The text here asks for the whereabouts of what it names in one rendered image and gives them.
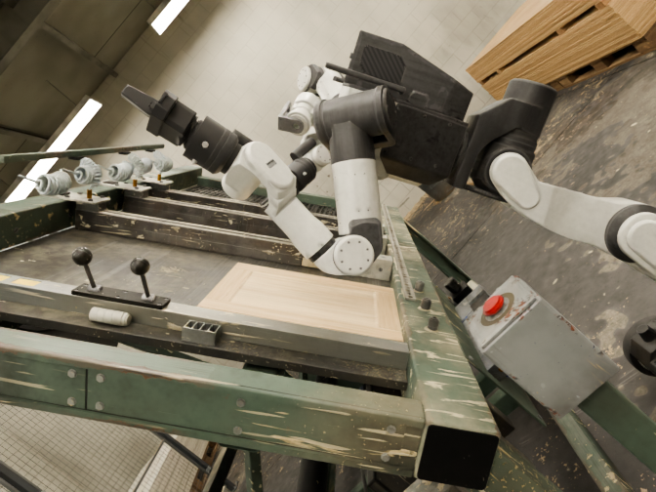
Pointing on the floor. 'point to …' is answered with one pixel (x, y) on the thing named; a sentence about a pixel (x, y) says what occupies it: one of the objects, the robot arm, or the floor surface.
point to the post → (623, 422)
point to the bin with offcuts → (437, 189)
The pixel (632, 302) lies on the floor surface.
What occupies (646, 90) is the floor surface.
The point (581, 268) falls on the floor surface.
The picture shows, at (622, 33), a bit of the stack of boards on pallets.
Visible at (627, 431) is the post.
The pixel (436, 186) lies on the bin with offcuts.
